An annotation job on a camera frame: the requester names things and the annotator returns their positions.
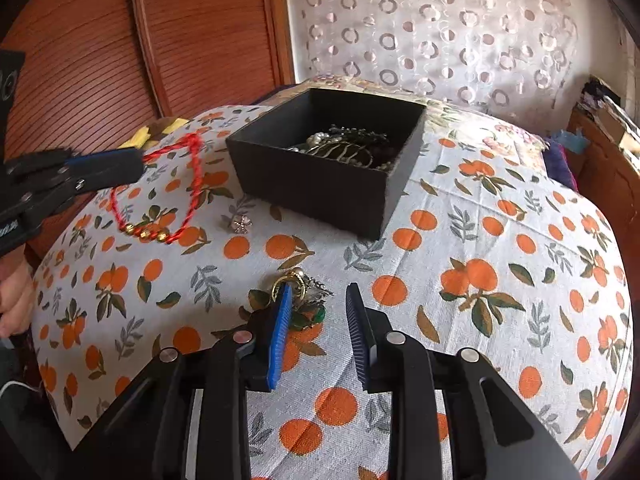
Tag silver leaf brooch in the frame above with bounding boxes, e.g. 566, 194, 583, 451
299, 275, 335, 307

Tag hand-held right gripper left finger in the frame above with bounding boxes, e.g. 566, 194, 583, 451
70, 282, 293, 480

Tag person's dark clothing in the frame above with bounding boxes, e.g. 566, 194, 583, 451
0, 335, 101, 480

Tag orange print cloth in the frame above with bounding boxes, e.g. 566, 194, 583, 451
32, 102, 633, 480

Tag brown bead bracelet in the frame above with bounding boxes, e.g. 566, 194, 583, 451
370, 147, 402, 172

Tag red cord bracelet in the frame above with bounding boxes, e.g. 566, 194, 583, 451
109, 132, 205, 245

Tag green stone pendant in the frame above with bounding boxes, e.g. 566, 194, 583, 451
287, 305, 327, 332

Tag silver flower brooch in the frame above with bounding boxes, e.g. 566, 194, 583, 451
222, 212, 255, 233

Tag silver hair comb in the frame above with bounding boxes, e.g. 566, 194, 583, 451
300, 142, 376, 168

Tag wooden wardrobe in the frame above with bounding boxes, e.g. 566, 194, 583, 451
0, 0, 296, 256

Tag gold hoop earring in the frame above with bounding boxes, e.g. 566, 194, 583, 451
271, 267, 306, 302

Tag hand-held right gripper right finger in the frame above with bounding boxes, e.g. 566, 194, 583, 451
345, 282, 583, 480

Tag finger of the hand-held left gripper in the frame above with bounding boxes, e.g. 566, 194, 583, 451
4, 146, 128, 177
20, 149, 147, 213

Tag blue plastic bag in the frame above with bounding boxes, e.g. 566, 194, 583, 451
550, 127, 591, 153

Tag dark bead bracelet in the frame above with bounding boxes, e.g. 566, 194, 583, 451
330, 125, 391, 144

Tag person's left hand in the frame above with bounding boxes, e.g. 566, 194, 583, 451
0, 252, 36, 338

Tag purple blanket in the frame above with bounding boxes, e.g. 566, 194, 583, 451
542, 140, 581, 191

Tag yellow plush toy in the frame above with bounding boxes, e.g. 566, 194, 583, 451
120, 116, 188, 151

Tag circle pattern sheer curtain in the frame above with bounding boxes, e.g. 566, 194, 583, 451
282, 0, 581, 116

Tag pile of clothes and papers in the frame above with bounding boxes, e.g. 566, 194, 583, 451
577, 75, 640, 161

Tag black cardboard box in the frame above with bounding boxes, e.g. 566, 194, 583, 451
225, 87, 428, 241

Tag pearl necklace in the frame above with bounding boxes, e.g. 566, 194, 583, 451
287, 130, 346, 153

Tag long wooden cabinet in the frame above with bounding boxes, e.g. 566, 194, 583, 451
567, 107, 640, 241

